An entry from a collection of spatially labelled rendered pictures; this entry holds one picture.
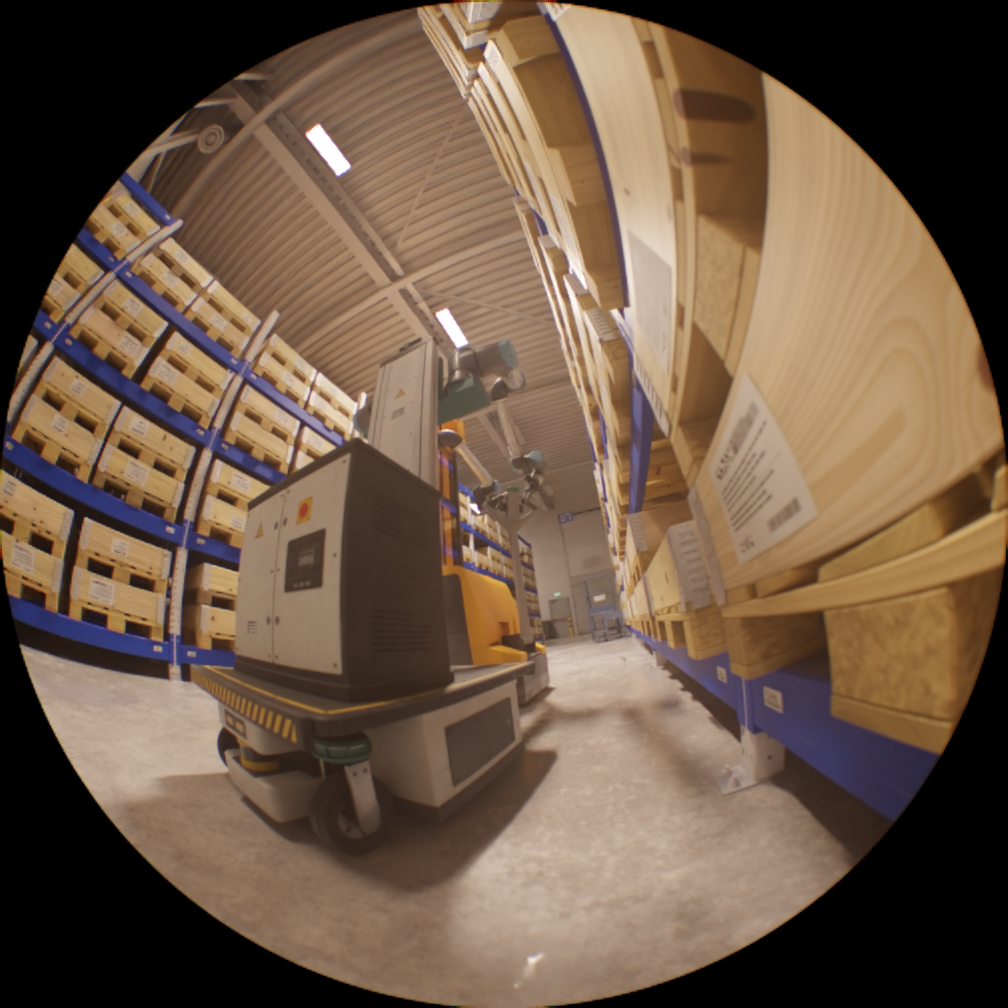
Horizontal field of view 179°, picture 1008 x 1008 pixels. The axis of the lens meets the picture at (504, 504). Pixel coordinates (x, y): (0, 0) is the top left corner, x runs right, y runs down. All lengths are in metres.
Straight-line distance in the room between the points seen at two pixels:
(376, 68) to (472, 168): 3.11
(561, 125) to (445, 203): 6.88
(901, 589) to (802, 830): 0.47
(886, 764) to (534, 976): 0.39
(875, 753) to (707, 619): 0.57
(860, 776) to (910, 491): 0.30
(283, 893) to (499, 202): 7.99
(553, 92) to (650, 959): 1.33
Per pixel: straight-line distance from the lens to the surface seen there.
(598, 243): 0.97
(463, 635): 1.91
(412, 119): 7.43
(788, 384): 0.29
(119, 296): 3.69
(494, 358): 1.54
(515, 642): 2.10
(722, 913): 0.53
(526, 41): 0.80
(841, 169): 0.23
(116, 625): 2.81
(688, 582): 0.82
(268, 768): 0.80
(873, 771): 0.42
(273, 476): 3.53
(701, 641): 0.83
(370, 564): 0.64
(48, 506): 2.90
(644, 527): 1.77
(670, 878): 0.59
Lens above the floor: 0.42
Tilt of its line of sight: 24 degrees up
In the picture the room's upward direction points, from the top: 7 degrees counter-clockwise
